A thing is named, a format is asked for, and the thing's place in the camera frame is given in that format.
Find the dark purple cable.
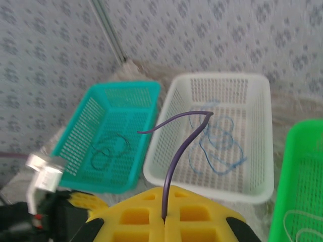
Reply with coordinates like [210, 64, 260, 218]
[137, 110, 214, 219]

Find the white plastic basket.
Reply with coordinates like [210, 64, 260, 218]
[142, 73, 275, 204]

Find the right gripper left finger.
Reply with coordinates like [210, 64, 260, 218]
[75, 186, 167, 242]

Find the light blue cable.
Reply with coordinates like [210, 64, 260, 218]
[189, 99, 235, 142]

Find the green plastic basket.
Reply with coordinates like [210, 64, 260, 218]
[267, 118, 323, 242]

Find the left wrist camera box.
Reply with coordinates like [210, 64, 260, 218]
[25, 152, 68, 215]

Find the pile of thin cables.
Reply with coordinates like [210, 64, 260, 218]
[90, 132, 132, 170]

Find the white cable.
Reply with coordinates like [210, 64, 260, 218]
[284, 208, 323, 242]

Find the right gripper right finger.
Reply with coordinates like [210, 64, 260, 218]
[165, 186, 262, 242]

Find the aluminium frame post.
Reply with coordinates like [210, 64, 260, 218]
[90, 0, 128, 63]

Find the teal plastic basket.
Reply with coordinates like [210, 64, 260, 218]
[50, 80, 162, 194]

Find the dark blue cable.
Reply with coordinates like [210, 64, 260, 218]
[188, 131, 248, 175]

